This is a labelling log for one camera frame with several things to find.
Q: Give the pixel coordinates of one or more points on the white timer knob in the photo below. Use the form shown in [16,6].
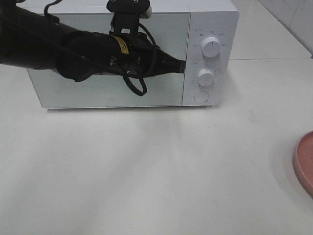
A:
[205,77]

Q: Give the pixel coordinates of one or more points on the round white door button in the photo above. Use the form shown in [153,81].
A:
[201,97]

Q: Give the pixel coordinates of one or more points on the white microwave oven body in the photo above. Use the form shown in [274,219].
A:
[217,18]

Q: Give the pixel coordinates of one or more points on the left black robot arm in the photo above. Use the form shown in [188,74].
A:
[42,42]

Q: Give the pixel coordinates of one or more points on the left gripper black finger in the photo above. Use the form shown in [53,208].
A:
[160,63]

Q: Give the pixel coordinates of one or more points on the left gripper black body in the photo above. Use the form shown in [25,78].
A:
[122,51]

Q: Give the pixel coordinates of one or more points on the upper white power knob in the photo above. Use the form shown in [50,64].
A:
[210,46]

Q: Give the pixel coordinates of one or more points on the pink round plate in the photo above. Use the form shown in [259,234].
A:
[303,162]

